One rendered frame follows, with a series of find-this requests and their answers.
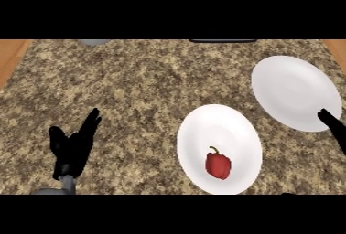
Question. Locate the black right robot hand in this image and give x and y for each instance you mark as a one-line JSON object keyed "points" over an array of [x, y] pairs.
{"points": [[334, 123]]}

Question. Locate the grey rounded object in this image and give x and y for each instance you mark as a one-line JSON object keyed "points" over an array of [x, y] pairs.
{"points": [[93, 41]]}

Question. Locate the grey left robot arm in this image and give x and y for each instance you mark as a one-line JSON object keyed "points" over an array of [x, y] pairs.
{"points": [[62, 186]]}

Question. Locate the red bell pepper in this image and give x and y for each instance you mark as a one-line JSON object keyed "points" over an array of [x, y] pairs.
{"points": [[217, 164]]}

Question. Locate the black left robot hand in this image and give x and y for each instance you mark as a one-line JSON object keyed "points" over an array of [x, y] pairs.
{"points": [[75, 143]]}

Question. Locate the white oval plate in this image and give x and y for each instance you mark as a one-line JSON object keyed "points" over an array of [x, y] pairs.
{"points": [[294, 93], [219, 149]]}

